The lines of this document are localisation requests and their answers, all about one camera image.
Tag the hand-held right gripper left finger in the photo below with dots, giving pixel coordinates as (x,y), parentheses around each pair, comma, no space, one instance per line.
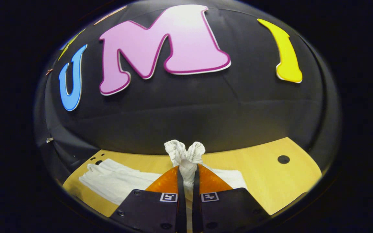
(151,210)

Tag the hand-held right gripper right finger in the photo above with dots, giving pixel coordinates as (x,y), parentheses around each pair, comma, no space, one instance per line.
(228,210)

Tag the small silver clip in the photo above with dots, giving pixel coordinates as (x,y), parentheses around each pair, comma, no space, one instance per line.
(49,139)

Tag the white jeans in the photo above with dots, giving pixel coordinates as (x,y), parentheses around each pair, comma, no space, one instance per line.
(118,181)

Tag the small copper clip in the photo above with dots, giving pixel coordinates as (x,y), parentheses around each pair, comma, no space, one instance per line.
(49,72)

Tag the black backdrop cloth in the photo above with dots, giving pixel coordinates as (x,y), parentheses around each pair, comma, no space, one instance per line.
(189,110)

